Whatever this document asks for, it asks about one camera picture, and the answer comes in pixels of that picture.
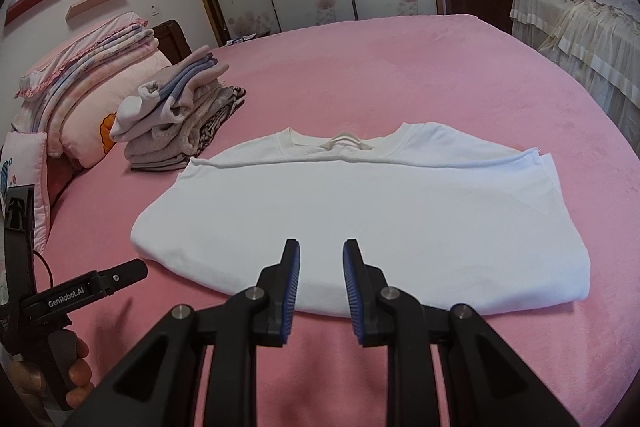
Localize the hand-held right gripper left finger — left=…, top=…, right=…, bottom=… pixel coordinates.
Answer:
left=65, top=238, right=302, bottom=427

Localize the dark wooden headboard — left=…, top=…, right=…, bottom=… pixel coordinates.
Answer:
left=150, top=19, right=193, bottom=65

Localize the cream lace-covered furniture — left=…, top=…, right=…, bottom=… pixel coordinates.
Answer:
left=509, top=0, right=640, bottom=142

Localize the red wall shelf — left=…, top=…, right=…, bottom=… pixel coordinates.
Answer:
left=4, top=0, right=71, bottom=26

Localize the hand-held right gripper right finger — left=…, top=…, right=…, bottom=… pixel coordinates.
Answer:
left=341, top=238, right=581, bottom=427

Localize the pink printed cushion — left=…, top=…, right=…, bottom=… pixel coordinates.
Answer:
left=0, top=131, right=52, bottom=254

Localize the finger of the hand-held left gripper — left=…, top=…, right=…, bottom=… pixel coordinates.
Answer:
left=97, top=258, right=149, bottom=295

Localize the person's left hand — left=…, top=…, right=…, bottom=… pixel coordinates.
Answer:
left=0, top=338, right=96, bottom=414

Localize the pink bed blanket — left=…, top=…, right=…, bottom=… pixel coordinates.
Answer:
left=30, top=13, right=640, bottom=427

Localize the light wooden wall shelf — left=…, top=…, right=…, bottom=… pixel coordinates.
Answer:
left=66, top=0, right=130, bottom=24

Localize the stack of folded clothes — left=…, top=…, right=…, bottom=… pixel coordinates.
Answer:
left=109, top=46, right=248, bottom=172

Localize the white sweatshirt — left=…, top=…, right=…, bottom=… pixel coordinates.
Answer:
left=130, top=122, right=593, bottom=318

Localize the folded pink striped quilt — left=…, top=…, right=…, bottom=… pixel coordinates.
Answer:
left=14, top=12, right=161, bottom=132

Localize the black cable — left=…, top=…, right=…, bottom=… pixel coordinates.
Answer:
left=31, top=251, right=57, bottom=295

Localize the pink cartoon pillow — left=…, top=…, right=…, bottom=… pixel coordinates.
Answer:
left=50, top=51, right=173, bottom=170

